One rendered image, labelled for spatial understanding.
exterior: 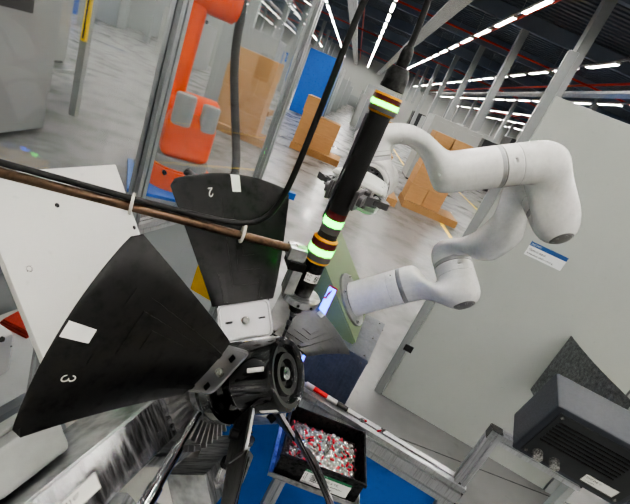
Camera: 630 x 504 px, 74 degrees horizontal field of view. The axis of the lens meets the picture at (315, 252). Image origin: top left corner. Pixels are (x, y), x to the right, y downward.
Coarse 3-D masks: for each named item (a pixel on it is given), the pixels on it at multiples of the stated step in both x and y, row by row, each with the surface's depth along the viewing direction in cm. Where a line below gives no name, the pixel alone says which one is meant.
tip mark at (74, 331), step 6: (72, 324) 41; (78, 324) 41; (66, 330) 41; (72, 330) 41; (78, 330) 42; (84, 330) 42; (90, 330) 43; (96, 330) 43; (60, 336) 40; (66, 336) 41; (72, 336) 41; (78, 336) 42; (84, 336) 42; (90, 336) 43; (84, 342) 42
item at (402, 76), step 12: (408, 48) 58; (408, 60) 58; (396, 72) 58; (408, 72) 59; (384, 84) 59; (396, 84) 59; (312, 264) 70; (312, 276) 70; (300, 288) 72; (312, 288) 72; (300, 312) 74
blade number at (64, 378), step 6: (60, 372) 42; (66, 372) 42; (72, 372) 43; (78, 372) 43; (84, 372) 44; (60, 378) 42; (66, 378) 42; (72, 378) 43; (78, 378) 43; (54, 384) 41; (60, 384) 42; (66, 384) 43; (72, 384) 43
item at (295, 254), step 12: (288, 252) 68; (300, 252) 68; (288, 264) 68; (300, 264) 69; (288, 276) 71; (300, 276) 70; (288, 288) 71; (288, 300) 71; (300, 300) 71; (312, 300) 73
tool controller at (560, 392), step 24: (552, 384) 99; (576, 384) 99; (528, 408) 105; (552, 408) 93; (576, 408) 92; (600, 408) 95; (624, 408) 97; (528, 432) 99; (552, 432) 95; (576, 432) 92; (600, 432) 90; (624, 432) 91; (552, 456) 98; (576, 456) 95; (600, 456) 93; (624, 456) 90; (576, 480) 99; (600, 480) 96; (624, 480) 93
